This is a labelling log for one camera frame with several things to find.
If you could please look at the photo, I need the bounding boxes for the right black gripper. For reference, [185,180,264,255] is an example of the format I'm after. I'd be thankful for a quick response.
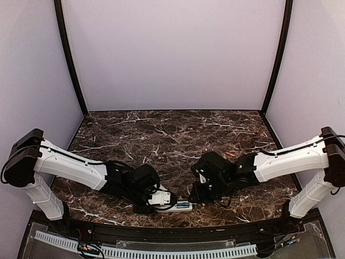
[188,175,232,203]

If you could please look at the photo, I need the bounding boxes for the white remote control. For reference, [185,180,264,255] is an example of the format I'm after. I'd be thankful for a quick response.
[156,201,193,213]

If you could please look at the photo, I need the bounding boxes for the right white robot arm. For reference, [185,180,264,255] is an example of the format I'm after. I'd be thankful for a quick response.
[188,127,344,234]

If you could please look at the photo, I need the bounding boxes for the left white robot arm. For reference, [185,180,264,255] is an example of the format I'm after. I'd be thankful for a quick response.
[1,129,165,235]

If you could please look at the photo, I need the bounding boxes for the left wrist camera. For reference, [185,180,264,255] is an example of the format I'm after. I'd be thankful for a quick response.
[148,190,177,210]

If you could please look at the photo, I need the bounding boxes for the black front rail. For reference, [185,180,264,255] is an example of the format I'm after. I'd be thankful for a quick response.
[49,209,323,244]

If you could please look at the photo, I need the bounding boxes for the white slotted cable duct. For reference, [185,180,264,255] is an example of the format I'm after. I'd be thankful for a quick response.
[34,231,257,258]

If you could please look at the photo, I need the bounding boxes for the right black frame post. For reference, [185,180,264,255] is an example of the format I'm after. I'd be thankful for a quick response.
[260,0,293,117]

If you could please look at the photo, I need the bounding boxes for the black frame post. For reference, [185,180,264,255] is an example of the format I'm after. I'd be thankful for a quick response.
[260,0,293,117]
[53,0,88,117]

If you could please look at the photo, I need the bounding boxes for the left black frame post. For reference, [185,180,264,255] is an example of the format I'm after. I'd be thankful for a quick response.
[53,0,88,117]

